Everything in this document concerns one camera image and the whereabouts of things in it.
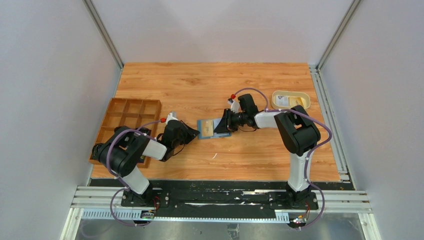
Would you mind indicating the aluminium corner post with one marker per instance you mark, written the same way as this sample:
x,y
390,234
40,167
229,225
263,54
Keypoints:
x,y
347,17
97,20

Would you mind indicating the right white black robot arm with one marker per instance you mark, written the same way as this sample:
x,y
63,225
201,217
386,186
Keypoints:
x,y
297,130

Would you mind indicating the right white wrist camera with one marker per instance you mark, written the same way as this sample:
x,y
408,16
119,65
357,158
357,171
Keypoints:
x,y
234,105

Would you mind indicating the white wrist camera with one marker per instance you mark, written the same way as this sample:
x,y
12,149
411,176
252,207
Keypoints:
x,y
171,116
234,105

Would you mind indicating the card lying in tray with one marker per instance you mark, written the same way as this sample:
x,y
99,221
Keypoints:
x,y
282,100

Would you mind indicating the gold VIP card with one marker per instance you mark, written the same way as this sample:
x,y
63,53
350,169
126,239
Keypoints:
x,y
295,101

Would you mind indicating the blue card holder wallet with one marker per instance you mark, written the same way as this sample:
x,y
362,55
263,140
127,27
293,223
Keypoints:
x,y
215,136

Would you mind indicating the cream oval plastic tray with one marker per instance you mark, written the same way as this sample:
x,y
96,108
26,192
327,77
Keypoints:
x,y
303,95

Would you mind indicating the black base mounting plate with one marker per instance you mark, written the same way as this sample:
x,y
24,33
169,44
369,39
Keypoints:
x,y
212,200

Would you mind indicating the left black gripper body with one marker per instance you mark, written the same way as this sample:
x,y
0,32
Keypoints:
x,y
180,133

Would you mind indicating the right aluminium corner post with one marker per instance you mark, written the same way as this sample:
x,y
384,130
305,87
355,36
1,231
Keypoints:
x,y
347,17

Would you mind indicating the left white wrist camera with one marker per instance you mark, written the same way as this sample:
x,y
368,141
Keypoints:
x,y
171,116

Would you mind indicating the left aluminium corner post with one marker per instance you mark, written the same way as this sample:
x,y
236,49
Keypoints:
x,y
97,20

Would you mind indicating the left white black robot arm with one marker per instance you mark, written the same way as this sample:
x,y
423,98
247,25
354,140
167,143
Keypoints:
x,y
122,152

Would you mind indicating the wooden compartment tray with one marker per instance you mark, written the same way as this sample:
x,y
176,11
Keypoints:
x,y
130,112

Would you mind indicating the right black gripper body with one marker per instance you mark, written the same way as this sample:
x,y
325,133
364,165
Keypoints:
x,y
228,120

